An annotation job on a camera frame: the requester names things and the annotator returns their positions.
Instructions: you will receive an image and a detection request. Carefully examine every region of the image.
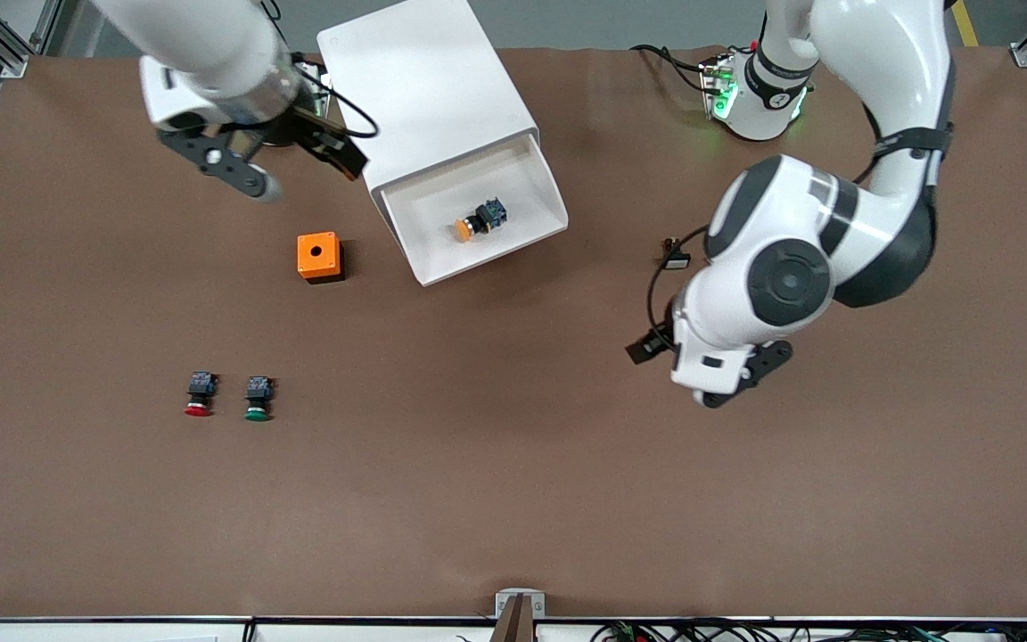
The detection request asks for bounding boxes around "red push button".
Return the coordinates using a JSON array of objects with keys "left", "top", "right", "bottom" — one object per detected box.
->
[{"left": 184, "top": 371, "right": 218, "bottom": 418}]

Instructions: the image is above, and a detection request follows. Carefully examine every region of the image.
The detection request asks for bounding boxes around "white table edge rail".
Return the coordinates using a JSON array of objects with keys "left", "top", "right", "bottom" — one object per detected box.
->
[{"left": 0, "top": 615, "right": 1027, "bottom": 642}]

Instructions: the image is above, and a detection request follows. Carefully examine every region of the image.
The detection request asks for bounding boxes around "black cable bundle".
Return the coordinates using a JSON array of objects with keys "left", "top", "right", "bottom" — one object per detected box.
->
[{"left": 592, "top": 618, "right": 1027, "bottom": 642}]

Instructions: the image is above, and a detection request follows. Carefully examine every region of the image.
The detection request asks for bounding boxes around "grey metal bracket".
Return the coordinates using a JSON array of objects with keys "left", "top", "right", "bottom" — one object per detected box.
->
[{"left": 495, "top": 588, "right": 546, "bottom": 620}]

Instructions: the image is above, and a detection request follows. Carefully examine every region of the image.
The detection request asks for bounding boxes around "black left camera bracket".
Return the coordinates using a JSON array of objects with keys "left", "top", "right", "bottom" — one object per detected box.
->
[{"left": 701, "top": 342, "right": 793, "bottom": 409}]

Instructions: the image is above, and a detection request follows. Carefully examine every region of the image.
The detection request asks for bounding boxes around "green push button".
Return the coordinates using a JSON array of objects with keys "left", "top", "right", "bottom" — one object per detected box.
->
[{"left": 243, "top": 375, "right": 275, "bottom": 423}]

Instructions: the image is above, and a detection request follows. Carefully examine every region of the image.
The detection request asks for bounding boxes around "white plastic drawer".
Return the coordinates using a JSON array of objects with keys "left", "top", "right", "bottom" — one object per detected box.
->
[{"left": 382, "top": 134, "right": 570, "bottom": 288}]

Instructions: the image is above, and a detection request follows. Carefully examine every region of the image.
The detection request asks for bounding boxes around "black arm base cable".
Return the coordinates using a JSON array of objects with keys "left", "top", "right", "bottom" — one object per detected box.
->
[{"left": 629, "top": 43, "right": 712, "bottom": 95}]

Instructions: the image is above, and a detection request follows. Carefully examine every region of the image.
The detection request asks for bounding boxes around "white drawer cabinet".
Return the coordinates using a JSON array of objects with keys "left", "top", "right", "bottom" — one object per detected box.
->
[{"left": 316, "top": 0, "right": 541, "bottom": 204}]

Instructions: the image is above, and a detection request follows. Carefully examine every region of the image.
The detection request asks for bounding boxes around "yellow push button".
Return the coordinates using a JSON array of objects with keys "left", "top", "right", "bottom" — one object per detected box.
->
[{"left": 455, "top": 197, "right": 508, "bottom": 243}]

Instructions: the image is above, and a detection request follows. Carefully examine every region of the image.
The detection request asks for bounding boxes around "orange box with hole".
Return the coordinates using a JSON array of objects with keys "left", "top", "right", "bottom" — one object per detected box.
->
[{"left": 297, "top": 232, "right": 345, "bottom": 284}]

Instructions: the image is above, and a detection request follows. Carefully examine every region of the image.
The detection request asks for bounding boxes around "brown post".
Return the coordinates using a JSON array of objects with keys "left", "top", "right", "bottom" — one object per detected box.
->
[{"left": 489, "top": 595, "right": 538, "bottom": 642}]

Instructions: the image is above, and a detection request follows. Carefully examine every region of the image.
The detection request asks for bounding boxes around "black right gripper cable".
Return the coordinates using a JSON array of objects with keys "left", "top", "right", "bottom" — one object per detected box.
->
[{"left": 295, "top": 62, "right": 381, "bottom": 139}]

